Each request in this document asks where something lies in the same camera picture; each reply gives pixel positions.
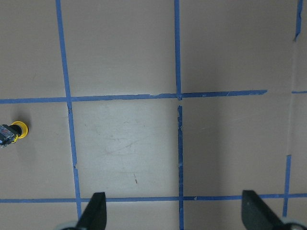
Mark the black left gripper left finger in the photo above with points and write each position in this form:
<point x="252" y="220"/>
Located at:
<point x="94" y="216"/>

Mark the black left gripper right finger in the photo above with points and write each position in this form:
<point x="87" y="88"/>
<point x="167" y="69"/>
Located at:
<point x="256" y="214"/>

